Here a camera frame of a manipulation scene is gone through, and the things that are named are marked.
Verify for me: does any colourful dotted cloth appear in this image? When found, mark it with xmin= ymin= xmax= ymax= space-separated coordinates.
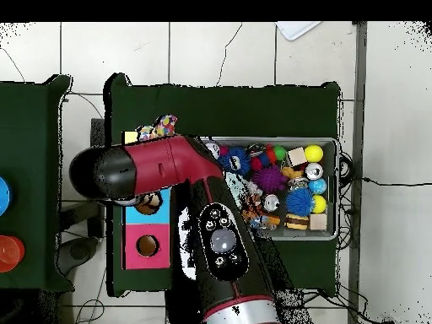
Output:
xmin=136 ymin=114 xmax=179 ymax=142

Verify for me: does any wooden box with three holes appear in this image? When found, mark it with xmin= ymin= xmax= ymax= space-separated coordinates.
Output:
xmin=121 ymin=130 xmax=174 ymax=270

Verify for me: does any blue fuzzy toy with eyes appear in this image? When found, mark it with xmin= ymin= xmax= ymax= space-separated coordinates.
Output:
xmin=219 ymin=146 xmax=251 ymax=176

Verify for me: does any purple spiky toy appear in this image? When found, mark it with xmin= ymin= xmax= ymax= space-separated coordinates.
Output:
xmin=251 ymin=165 xmax=289 ymax=194

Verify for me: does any dark green tablecloth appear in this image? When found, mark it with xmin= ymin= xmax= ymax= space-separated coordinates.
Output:
xmin=104 ymin=73 xmax=342 ymax=298
xmin=0 ymin=74 xmax=75 ymax=293

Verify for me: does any wooden block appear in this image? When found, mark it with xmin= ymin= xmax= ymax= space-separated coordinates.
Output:
xmin=287 ymin=147 xmax=309 ymax=167
xmin=309 ymin=213 xmax=327 ymax=231

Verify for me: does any blue spiky pom ball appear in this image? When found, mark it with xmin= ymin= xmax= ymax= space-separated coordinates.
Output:
xmin=286 ymin=187 xmax=316 ymax=218

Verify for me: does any toy burger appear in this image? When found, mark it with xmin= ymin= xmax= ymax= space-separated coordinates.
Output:
xmin=284 ymin=214 xmax=311 ymax=231

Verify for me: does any silver drink can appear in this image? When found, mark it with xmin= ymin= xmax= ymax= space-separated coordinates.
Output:
xmin=305 ymin=162 xmax=324 ymax=181

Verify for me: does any yellow ball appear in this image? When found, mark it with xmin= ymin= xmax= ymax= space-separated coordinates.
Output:
xmin=304 ymin=143 xmax=324 ymax=164
xmin=312 ymin=194 xmax=327 ymax=214

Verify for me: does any blue globe ball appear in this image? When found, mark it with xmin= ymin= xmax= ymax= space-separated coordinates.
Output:
xmin=308 ymin=177 xmax=327 ymax=196

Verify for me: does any white tray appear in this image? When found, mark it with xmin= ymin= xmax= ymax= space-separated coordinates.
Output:
xmin=275 ymin=21 xmax=321 ymax=41

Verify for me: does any blue disc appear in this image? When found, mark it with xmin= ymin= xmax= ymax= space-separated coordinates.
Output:
xmin=0 ymin=176 xmax=14 ymax=217

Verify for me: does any red disc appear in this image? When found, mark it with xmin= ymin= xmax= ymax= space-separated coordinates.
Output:
xmin=0 ymin=235 xmax=25 ymax=273

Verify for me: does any wire mesh bin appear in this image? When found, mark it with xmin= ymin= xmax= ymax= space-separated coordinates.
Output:
xmin=202 ymin=136 xmax=340 ymax=242

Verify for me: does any grey floor rail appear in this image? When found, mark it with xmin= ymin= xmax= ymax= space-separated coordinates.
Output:
xmin=347 ymin=21 xmax=368 ymax=324

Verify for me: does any black cable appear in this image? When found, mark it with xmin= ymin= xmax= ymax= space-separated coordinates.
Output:
xmin=362 ymin=176 xmax=432 ymax=187

